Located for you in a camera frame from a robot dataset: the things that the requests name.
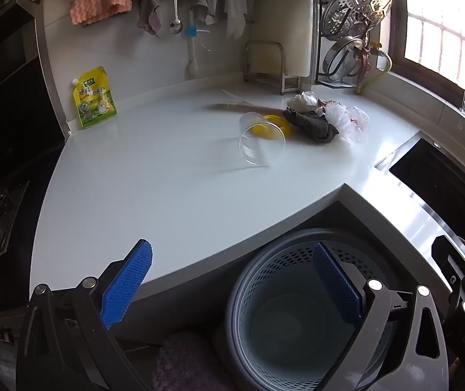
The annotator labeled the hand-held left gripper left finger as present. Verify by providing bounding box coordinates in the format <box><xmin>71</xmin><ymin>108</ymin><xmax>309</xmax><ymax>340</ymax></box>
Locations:
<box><xmin>16</xmin><ymin>238</ymin><xmax>154</xmax><ymax>391</ymax></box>

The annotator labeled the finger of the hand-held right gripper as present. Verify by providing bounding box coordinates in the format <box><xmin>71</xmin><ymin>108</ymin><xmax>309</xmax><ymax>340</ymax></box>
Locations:
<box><xmin>431</xmin><ymin>235</ymin><xmax>465</xmax><ymax>315</ymax></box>

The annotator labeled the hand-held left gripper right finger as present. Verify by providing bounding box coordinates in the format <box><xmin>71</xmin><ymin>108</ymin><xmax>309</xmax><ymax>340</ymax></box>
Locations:
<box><xmin>312</xmin><ymin>242</ymin><xmax>449</xmax><ymax>391</ymax></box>

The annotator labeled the grey perforated waste bin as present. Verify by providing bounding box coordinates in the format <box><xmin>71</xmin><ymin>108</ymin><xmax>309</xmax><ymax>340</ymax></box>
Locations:
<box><xmin>212</xmin><ymin>227</ymin><xmax>400</xmax><ymax>391</ymax></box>

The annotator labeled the clear plastic cup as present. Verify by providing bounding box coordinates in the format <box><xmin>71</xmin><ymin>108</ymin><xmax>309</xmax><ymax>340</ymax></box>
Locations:
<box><xmin>238</xmin><ymin>111</ymin><xmax>286</xmax><ymax>168</ymax></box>

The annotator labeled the clear plastic bag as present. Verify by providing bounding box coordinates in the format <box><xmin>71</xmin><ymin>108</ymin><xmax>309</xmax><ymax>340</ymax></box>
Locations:
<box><xmin>324</xmin><ymin>100</ymin><xmax>371</xmax><ymax>145</ymax></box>

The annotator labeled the dark cloth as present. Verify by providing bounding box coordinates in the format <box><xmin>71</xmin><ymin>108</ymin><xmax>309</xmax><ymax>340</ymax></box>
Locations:
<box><xmin>283</xmin><ymin>107</ymin><xmax>340</xmax><ymax>144</ymax></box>

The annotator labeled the yellow plastic lid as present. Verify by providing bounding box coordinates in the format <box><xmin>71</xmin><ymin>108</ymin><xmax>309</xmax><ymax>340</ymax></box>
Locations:
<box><xmin>250</xmin><ymin>113</ymin><xmax>292</xmax><ymax>140</ymax></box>

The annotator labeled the white tissue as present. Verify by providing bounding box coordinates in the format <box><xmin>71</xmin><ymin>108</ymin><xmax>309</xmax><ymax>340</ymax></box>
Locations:
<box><xmin>287</xmin><ymin>91</ymin><xmax>319</xmax><ymax>111</ymax></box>

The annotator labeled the black kitchen sink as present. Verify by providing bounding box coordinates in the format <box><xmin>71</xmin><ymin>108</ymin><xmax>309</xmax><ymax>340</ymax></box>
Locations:
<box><xmin>374</xmin><ymin>130</ymin><xmax>465</xmax><ymax>253</ymax></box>

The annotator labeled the purple fluffy floor mat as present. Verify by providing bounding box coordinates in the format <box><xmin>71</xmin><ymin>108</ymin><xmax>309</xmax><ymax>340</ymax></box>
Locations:
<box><xmin>152</xmin><ymin>331</ymin><xmax>233</xmax><ymax>391</ymax></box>

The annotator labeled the yellow spouted pouch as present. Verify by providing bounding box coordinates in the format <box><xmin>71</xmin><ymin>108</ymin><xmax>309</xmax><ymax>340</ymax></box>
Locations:
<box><xmin>70</xmin><ymin>66</ymin><xmax>118</xmax><ymax>130</ymax></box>

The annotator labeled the brown hanging utensil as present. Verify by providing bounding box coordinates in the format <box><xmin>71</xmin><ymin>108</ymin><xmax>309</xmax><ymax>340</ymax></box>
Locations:
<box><xmin>357</xmin><ymin>43</ymin><xmax>374</xmax><ymax>80</ymax></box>

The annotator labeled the metal cutting board stand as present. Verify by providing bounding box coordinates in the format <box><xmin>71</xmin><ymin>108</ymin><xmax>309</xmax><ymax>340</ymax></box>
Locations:
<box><xmin>243</xmin><ymin>40</ymin><xmax>302</xmax><ymax>94</ymax></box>

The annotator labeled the metal pot lid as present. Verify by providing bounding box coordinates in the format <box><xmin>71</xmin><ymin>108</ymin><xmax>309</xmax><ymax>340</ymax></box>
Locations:
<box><xmin>321</xmin><ymin>36</ymin><xmax>366</xmax><ymax>82</ymax></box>

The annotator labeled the black range hood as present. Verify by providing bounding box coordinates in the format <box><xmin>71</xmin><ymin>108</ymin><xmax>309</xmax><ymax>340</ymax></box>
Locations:
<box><xmin>0</xmin><ymin>0</ymin><xmax>71</xmax><ymax>159</ymax></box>

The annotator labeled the blue white bottle brush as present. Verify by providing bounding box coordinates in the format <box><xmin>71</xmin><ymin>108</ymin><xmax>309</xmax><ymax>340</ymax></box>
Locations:
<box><xmin>186</xmin><ymin>10</ymin><xmax>211</xmax><ymax>76</ymax></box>

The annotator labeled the metal ladle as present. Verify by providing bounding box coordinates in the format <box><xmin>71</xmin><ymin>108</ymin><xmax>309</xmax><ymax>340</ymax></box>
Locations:
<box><xmin>169</xmin><ymin>0</ymin><xmax>183</xmax><ymax>34</ymax></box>

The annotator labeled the perforated metal steamer tray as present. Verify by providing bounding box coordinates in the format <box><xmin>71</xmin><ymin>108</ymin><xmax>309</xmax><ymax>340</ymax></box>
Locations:
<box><xmin>323</xmin><ymin>0</ymin><xmax>394</xmax><ymax>41</ymax></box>

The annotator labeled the grey purple hanging cloth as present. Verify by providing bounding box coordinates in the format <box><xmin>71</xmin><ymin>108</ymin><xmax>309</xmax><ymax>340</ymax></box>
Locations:
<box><xmin>137</xmin><ymin>0</ymin><xmax>162</xmax><ymax>38</ymax></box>

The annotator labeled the white cutting board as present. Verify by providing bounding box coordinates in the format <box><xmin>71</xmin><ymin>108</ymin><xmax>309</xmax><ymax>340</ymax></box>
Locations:
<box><xmin>253</xmin><ymin>0</ymin><xmax>321</xmax><ymax>78</ymax></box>

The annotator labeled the pink sponge cloth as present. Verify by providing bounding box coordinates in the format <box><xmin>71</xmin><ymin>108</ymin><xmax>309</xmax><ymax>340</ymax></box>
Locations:
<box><xmin>69</xmin><ymin>0</ymin><xmax>132</xmax><ymax>26</ymax></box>

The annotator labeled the white hanging cloth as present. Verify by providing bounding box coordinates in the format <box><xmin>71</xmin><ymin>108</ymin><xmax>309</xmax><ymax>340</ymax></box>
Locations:
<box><xmin>223</xmin><ymin>0</ymin><xmax>248</xmax><ymax>41</ymax></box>

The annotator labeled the yellow gas hose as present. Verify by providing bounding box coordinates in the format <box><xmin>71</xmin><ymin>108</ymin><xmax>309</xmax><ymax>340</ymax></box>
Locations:
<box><xmin>355</xmin><ymin>51</ymin><xmax>393</xmax><ymax>95</ymax></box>

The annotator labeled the window with brown frame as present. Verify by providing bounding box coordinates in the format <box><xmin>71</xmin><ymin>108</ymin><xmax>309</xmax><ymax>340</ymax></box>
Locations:
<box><xmin>383</xmin><ymin>0</ymin><xmax>465</xmax><ymax>109</ymax></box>

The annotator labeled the black wire dish rack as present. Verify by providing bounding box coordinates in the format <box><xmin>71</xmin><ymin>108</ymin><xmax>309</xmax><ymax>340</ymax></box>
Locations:
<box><xmin>313</xmin><ymin>0</ymin><xmax>374</xmax><ymax>89</ymax></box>

